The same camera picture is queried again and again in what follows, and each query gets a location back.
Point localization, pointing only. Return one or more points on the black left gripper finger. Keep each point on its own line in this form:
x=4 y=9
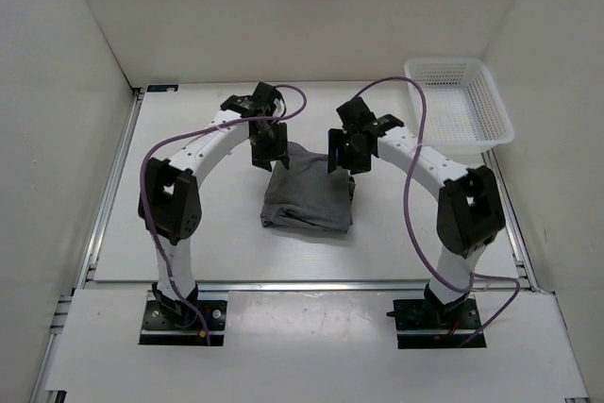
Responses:
x=262 y=161
x=285 y=159

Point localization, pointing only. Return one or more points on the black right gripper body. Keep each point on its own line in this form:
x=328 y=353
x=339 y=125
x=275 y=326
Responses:
x=349 y=142

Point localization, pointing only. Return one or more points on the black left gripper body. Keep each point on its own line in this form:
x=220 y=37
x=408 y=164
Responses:
x=270 y=142

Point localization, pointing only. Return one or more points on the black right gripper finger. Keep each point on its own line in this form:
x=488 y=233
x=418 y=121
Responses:
x=333 y=145
x=360 y=164

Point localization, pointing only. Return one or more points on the grey shorts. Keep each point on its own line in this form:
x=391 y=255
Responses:
x=305 y=195

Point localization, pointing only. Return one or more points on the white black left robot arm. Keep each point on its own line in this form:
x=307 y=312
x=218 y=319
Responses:
x=170 y=203

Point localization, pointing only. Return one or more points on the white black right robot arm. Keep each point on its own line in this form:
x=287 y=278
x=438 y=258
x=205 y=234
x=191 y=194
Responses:
x=469 y=209

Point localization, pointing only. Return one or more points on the white perforated plastic basket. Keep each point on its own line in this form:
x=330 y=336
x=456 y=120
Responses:
x=464 y=113

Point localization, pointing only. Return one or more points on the aluminium front frame rail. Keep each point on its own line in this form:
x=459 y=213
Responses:
x=385 y=285

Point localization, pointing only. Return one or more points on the aluminium frame rail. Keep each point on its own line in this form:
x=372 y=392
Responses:
x=89 y=256
x=551 y=267
x=385 y=285

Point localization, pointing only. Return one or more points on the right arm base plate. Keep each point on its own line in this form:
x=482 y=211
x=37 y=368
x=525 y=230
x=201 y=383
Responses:
x=419 y=327

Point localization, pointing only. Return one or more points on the aluminium right frame rail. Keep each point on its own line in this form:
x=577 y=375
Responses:
x=551 y=267

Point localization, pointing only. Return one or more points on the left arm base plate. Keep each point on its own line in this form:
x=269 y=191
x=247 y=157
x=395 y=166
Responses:
x=166 y=322

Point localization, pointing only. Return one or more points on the aluminium left frame rail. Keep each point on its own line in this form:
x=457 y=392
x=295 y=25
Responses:
x=89 y=256

